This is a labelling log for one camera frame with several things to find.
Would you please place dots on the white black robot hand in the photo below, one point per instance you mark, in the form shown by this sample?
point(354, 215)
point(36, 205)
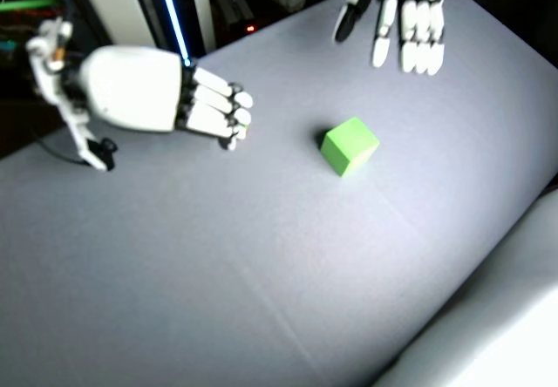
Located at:
point(412, 16)
point(131, 86)

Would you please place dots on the blue light strip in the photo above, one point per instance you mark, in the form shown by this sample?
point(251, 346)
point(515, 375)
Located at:
point(172, 12)

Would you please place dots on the white upright panel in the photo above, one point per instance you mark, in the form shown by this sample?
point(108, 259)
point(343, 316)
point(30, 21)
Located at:
point(109, 3)

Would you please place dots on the black device with red light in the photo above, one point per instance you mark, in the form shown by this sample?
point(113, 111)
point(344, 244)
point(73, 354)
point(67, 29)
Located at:
point(244, 21)

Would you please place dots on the green foam cube block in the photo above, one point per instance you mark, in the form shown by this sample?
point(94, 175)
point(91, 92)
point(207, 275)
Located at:
point(349, 143)

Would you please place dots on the grey table cloth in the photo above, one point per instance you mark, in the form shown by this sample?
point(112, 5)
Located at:
point(218, 252)

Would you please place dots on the wrist camera on white bracket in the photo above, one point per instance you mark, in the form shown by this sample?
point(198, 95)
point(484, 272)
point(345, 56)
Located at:
point(98, 154)

